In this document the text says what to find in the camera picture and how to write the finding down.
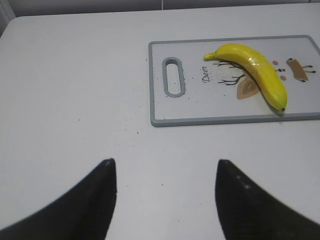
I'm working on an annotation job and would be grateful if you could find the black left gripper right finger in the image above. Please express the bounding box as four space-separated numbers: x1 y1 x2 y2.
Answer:
215 159 320 240

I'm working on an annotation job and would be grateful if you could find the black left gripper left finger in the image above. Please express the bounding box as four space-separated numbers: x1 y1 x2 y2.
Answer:
0 158 117 240

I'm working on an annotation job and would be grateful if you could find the yellow plastic banana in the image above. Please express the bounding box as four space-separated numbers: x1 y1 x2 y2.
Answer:
203 43 288 112

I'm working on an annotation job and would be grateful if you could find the white grey-rimmed cutting board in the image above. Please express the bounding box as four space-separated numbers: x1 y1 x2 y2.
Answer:
148 35 320 127

